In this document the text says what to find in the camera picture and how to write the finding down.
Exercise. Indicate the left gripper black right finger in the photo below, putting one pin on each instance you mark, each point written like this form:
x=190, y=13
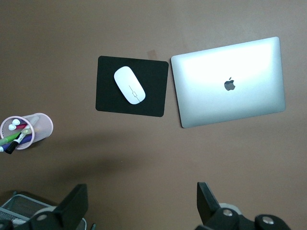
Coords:
x=211, y=210

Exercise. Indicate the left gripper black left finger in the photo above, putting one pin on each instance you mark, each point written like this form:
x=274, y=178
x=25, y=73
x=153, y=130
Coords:
x=69, y=210

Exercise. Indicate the silver laptop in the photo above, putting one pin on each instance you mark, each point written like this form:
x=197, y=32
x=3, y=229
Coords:
x=216, y=100

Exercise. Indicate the purple marker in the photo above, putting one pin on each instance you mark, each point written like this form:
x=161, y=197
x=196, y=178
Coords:
x=27, y=138

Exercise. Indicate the black marker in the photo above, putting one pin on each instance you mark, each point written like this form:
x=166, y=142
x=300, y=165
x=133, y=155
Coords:
x=10, y=148

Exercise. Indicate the green marker in cup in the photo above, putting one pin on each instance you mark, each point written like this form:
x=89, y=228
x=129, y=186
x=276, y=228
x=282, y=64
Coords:
x=9, y=139

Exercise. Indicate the red marker with white cap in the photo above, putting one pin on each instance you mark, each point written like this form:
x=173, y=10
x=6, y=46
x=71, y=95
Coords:
x=21, y=126

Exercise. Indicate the white capped marker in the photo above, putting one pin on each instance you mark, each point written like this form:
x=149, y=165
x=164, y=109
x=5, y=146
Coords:
x=15, y=121

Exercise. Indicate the grey mesh desk tray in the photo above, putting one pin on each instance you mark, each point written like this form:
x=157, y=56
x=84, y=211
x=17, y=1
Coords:
x=14, y=206

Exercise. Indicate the pink mesh pen cup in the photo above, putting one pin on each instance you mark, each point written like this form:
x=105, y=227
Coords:
x=44, y=124

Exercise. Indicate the black mouse pad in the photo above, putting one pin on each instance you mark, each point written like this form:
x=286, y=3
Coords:
x=105, y=95

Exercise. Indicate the white computer mouse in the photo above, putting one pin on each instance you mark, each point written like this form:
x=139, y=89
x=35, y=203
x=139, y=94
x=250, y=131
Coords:
x=129, y=85

